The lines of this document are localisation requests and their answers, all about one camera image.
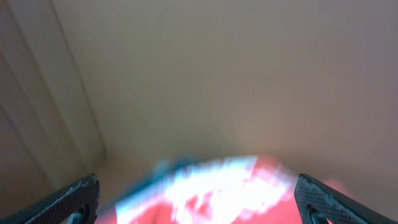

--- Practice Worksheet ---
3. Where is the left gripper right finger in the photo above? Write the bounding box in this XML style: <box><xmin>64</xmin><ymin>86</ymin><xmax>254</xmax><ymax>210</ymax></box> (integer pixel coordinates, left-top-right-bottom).
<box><xmin>294</xmin><ymin>174</ymin><xmax>397</xmax><ymax>224</ymax></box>

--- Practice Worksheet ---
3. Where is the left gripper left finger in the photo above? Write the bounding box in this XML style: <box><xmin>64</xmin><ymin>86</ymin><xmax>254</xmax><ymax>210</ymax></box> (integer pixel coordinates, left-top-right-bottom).
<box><xmin>1</xmin><ymin>174</ymin><xmax>100</xmax><ymax>224</ymax></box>

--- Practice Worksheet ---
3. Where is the red soccer t-shirt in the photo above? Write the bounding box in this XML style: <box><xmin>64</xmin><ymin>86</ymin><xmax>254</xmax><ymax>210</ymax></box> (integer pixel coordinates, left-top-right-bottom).
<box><xmin>95</xmin><ymin>154</ymin><xmax>358</xmax><ymax>224</ymax></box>

